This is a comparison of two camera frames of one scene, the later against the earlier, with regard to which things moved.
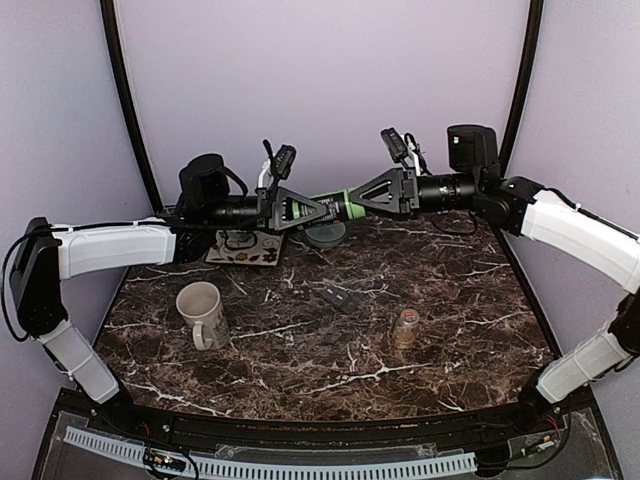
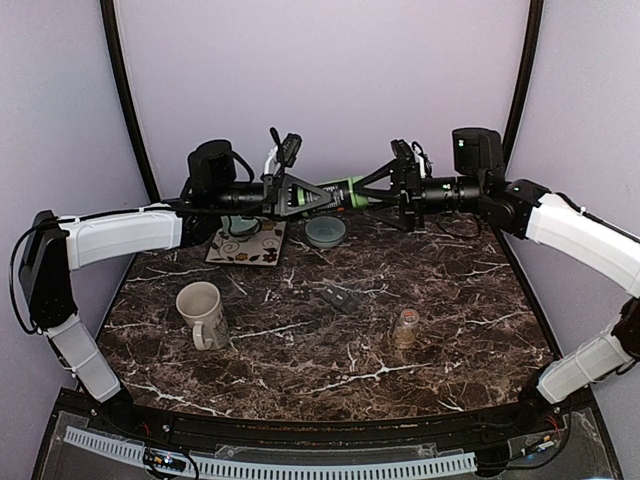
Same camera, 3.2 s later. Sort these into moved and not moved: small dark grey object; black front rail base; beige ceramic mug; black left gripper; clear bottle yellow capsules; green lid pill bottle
Moved: black left gripper; green lid pill bottle
Not moved: beige ceramic mug; small dark grey object; black front rail base; clear bottle yellow capsules
